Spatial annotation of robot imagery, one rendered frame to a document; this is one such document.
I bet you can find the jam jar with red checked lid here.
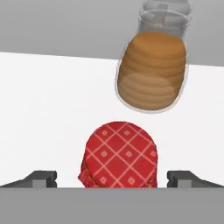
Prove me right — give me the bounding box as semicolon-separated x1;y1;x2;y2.
77;121;158;189

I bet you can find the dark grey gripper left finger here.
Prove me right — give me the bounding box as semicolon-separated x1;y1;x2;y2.
0;170;58;189

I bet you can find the clear bottle with amber honey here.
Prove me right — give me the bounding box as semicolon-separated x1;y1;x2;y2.
115;0;193;115

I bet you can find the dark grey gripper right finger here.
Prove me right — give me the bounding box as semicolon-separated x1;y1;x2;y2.
166;170;224;189

